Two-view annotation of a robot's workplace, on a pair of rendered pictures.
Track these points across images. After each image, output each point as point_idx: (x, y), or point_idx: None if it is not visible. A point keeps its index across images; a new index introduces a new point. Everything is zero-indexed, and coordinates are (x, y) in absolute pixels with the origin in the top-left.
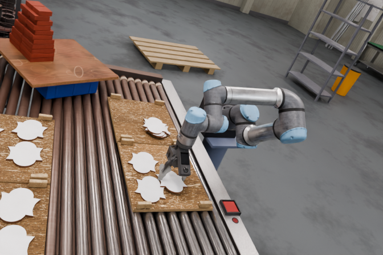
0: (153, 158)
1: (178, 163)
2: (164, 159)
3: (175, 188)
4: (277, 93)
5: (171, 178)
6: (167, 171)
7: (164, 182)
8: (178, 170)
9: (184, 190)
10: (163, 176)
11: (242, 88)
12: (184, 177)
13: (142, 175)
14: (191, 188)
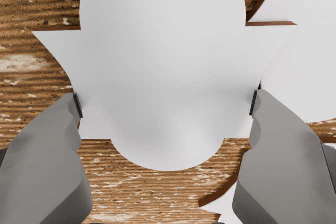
0: (210, 217)
1: None
2: (156, 216)
3: (161, 0)
4: None
5: (158, 111)
6: (279, 157)
7: (232, 69)
8: (97, 170)
9: (61, 9)
10: (269, 108)
11: None
12: (57, 109)
13: (327, 131)
14: (2, 38)
